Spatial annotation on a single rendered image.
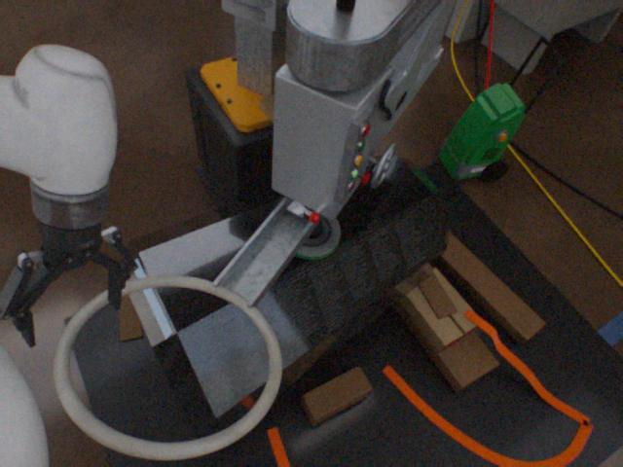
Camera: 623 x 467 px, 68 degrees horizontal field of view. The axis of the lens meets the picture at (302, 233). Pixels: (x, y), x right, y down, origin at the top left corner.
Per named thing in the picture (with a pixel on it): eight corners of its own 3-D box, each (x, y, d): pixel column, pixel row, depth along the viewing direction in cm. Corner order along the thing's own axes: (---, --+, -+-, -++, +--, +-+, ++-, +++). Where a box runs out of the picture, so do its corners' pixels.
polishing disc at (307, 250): (351, 233, 164) (352, 232, 163) (309, 268, 155) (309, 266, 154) (311, 197, 172) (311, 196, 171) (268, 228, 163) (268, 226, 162)
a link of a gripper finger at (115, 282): (108, 269, 75) (112, 268, 75) (107, 300, 79) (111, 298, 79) (118, 280, 73) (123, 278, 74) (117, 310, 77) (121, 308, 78)
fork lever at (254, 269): (324, 143, 163) (326, 131, 158) (373, 165, 158) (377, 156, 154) (202, 286, 125) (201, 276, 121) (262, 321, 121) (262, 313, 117)
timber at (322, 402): (311, 426, 207) (314, 420, 197) (300, 402, 213) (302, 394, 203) (368, 396, 217) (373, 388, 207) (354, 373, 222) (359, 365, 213)
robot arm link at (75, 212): (124, 187, 59) (122, 223, 63) (87, 153, 63) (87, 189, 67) (51, 203, 53) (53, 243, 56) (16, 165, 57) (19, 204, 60)
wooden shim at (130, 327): (119, 296, 236) (118, 295, 235) (138, 292, 238) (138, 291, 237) (121, 341, 223) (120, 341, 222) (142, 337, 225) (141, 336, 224)
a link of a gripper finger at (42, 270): (77, 258, 64) (69, 256, 63) (24, 321, 63) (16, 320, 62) (63, 242, 66) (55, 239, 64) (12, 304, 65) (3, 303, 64)
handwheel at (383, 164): (365, 156, 151) (374, 121, 139) (392, 168, 149) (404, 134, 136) (344, 185, 143) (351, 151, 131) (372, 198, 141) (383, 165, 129)
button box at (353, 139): (347, 182, 130) (365, 101, 107) (354, 186, 129) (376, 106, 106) (333, 200, 126) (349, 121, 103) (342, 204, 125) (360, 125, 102)
